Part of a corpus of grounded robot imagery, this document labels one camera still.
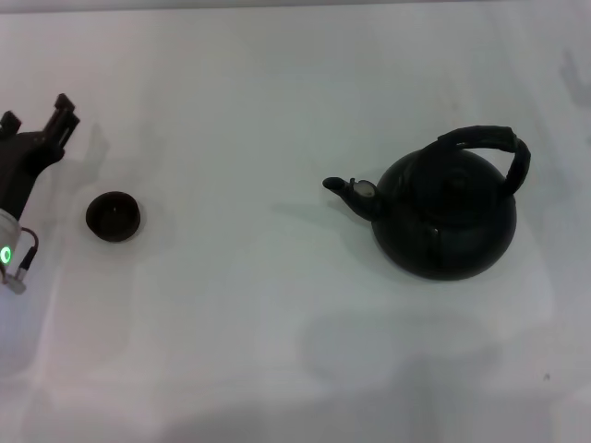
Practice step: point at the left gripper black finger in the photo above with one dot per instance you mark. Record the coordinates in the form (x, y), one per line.
(10, 121)
(62, 122)

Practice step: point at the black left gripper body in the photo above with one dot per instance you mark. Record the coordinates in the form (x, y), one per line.
(20, 161)

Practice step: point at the dark brown teacup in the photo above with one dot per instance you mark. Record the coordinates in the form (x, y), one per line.
(113, 216)

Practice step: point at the black round teapot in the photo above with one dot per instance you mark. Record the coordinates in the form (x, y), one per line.
(443, 231)

